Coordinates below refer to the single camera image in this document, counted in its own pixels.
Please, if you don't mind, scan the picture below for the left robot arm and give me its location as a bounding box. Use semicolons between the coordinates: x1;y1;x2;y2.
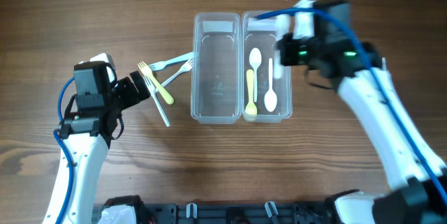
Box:
43;133;145;224

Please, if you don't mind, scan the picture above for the clear plastic container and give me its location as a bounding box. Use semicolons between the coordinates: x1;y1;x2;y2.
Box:
191;13;242;124
242;10;293;123

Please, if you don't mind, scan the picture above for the clear plastic container right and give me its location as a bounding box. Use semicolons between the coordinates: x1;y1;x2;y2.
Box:
242;10;293;123

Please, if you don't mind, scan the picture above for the light blue plastic fork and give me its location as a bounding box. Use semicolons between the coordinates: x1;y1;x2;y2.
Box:
149;52;193;71

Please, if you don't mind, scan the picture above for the white spoon handle up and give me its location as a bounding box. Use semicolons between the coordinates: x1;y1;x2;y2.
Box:
264;58;277;112

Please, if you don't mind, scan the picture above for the yellow plastic fork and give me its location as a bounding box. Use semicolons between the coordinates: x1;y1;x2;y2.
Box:
138;61;174;105

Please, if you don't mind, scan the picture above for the blue cable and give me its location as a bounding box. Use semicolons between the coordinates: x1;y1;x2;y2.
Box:
52;76;77;224
254;6;447;206

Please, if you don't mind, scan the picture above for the white plastic fork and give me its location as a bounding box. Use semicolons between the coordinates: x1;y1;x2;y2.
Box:
161;58;193;87
143;76;170;127

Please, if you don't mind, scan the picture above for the blue cable left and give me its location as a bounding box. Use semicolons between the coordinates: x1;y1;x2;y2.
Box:
52;76;77;224

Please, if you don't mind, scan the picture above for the clear plastic container left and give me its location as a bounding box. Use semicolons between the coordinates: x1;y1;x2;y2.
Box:
191;13;242;124

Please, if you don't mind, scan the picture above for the blue cable right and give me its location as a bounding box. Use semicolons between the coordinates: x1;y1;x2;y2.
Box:
254;6;447;206

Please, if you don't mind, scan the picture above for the yellow plastic spoon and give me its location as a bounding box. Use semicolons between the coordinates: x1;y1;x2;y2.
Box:
245;69;257;117

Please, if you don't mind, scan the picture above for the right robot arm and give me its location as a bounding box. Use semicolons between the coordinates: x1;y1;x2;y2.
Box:
277;33;446;223

